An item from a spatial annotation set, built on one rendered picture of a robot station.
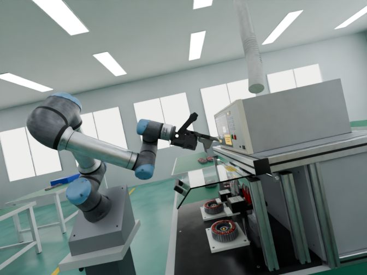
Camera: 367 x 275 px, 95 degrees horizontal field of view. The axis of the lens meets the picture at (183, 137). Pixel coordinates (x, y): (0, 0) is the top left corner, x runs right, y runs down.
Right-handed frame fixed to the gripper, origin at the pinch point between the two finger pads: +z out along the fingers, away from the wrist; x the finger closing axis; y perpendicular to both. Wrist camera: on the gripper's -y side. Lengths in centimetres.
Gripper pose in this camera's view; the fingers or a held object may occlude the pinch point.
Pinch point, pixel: (216, 138)
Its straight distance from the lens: 76.8
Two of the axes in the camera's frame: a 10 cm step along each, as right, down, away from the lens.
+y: -2.2, 9.8, 0.0
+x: 0.1, 0.0, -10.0
